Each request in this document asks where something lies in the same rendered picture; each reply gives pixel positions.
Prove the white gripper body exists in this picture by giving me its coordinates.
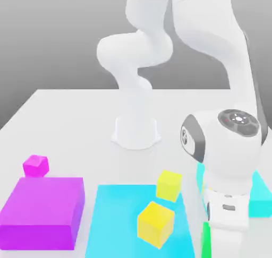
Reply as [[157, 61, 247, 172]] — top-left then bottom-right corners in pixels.
[[210, 225, 245, 258]]

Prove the small green cube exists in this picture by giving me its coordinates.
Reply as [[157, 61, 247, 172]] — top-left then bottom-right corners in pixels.
[[200, 221, 213, 258]]

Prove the small yellow cube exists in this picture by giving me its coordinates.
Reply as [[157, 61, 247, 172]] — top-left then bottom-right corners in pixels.
[[137, 201, 175, 250], [156, 169, 183, 203]]

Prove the small magenta cube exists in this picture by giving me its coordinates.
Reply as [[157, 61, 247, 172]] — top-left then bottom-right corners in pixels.
[[22, 154, 50, 178]]

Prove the large cyan box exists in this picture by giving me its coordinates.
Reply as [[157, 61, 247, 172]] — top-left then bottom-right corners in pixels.
[[84, 184, 196, 258], [195, 161, 272, 219]]

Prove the large magenta box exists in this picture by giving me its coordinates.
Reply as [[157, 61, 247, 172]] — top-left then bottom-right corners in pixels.
[[0, 176, 86, 251]]

